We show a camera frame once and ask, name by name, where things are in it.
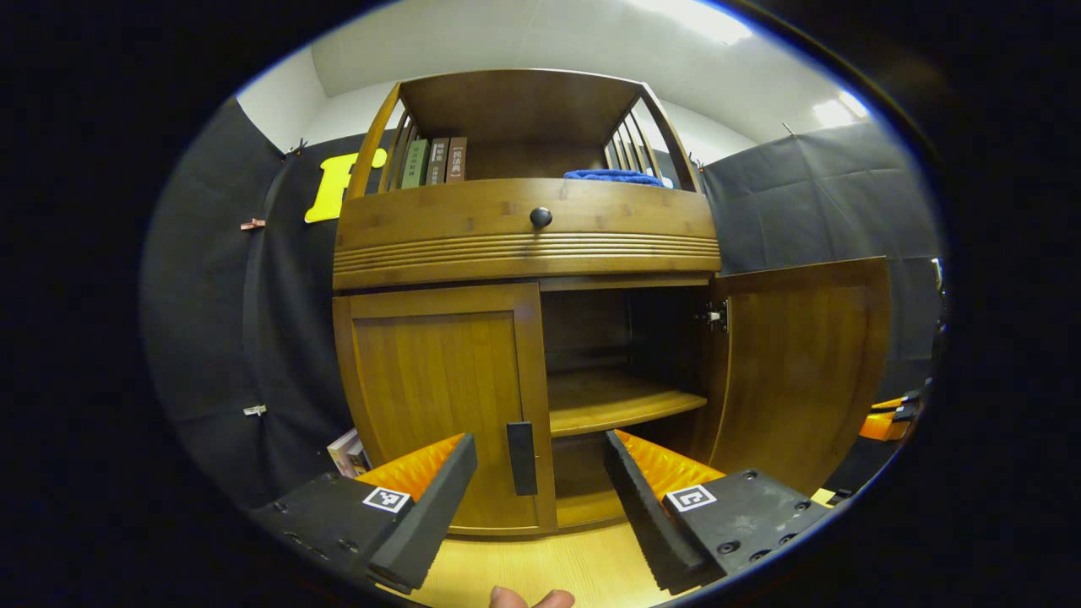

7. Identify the wooden double-door shoe cabinet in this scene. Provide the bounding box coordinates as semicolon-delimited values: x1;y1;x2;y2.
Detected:
331;68;894;539

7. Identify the wooden inner cabinet shelf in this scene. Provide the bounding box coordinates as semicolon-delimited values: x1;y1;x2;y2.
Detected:
547;366;709;438

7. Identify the blue folded towel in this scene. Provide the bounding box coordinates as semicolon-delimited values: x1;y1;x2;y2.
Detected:
562;169;666;188

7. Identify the black backdrop cloth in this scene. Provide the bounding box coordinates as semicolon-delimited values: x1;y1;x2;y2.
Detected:
139;95;947;509

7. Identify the wooden cabinet drawer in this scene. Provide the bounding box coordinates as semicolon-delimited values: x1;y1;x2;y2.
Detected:
335;176;720;256

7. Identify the green book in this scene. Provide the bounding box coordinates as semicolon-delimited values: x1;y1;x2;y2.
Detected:
399;138;430;191

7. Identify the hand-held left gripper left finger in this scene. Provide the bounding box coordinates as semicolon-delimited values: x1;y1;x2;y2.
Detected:
249;433;479;596

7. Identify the wooden cabinet door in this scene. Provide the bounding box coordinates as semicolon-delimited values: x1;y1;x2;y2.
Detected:
332;282;558;539
693;256;894;497

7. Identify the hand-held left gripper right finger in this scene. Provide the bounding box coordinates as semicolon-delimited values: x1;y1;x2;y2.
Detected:
602;429;850;596

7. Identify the white and pink box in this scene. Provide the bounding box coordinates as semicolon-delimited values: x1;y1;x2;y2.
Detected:
326;427;373;480

